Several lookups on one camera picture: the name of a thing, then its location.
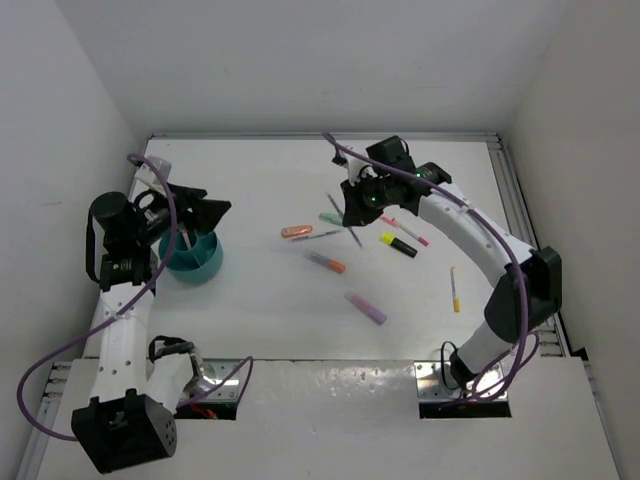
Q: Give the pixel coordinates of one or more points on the yellow black highlighter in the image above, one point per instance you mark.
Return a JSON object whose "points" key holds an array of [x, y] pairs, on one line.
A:
{"points": [[398, 245]]}

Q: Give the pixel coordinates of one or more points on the orange correction tape case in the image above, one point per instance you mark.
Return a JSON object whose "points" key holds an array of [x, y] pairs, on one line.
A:
{"points": [[296, 231]]}

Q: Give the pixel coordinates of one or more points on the teal round divided organizer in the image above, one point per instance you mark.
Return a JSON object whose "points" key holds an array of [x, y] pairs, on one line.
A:
{"points": [[198, 261]]}

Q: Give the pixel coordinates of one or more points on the purple clear pen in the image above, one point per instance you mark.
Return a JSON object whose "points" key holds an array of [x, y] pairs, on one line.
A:
{"points": [[318, 235]]}

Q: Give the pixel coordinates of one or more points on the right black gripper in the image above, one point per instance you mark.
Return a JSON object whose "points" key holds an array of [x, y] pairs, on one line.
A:
{"points": [[355, 213]]}

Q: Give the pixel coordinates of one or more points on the orange clear pen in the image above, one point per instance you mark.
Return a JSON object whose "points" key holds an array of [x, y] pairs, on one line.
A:
{"points": [[186, 238]]}

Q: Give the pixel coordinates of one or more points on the grey orange highlighter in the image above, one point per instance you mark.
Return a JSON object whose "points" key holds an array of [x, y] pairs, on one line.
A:
{"points": [[326, 262]]}

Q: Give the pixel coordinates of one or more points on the green correction tape case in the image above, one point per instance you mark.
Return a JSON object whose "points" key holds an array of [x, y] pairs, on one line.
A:
{"points": [[331, 218]]}

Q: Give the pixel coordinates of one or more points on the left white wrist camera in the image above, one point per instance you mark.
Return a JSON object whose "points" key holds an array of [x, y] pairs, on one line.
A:
{"points": [[148, 170]]}

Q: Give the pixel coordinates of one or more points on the blue clear pen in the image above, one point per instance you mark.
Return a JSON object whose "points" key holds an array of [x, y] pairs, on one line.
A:
{"points": [[341, 215]]}

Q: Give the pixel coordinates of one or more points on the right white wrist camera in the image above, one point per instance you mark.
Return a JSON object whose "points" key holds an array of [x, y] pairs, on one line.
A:
{"points": [[356, 169]]}

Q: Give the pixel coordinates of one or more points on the metal base plate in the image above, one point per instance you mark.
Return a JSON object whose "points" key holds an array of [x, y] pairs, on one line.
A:
{"points": [[218, 380], [431, 388]]}

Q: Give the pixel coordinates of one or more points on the aluminium frame rail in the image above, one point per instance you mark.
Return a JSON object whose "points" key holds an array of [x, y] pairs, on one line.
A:
{"points": [[553, 342]]}

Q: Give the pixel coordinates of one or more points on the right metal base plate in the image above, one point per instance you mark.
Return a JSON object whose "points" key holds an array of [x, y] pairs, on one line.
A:
{"points": [[431, 388]]}

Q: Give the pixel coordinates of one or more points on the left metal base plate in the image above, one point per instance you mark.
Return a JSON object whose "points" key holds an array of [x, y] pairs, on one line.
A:
{"points": [[218, 380]]}

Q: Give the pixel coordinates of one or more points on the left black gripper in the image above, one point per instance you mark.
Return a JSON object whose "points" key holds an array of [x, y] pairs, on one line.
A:
{"points": [[204, 213]]}

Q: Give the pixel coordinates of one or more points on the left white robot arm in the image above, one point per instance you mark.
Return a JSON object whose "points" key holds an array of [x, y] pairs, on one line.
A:
{"points": [[129, 418]]}

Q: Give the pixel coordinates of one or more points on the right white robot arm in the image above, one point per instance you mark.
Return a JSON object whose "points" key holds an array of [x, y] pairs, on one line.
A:
{"points": [[526, 282]]}

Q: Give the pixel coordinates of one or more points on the pink lilac highlighter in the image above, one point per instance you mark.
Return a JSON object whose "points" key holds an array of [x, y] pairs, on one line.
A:
{"points": [[366, 308]]}

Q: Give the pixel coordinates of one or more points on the white yellow marker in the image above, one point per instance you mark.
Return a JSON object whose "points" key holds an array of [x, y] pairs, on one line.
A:
{"points": [[455, 297]]}

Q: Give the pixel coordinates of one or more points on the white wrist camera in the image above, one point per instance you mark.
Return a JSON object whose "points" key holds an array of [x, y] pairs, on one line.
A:
{"points": [[148, 170], [356, 169]]}

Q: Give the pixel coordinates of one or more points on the white pink marker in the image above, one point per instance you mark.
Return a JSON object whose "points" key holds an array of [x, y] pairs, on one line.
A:
{"points": [[396, 224]]}

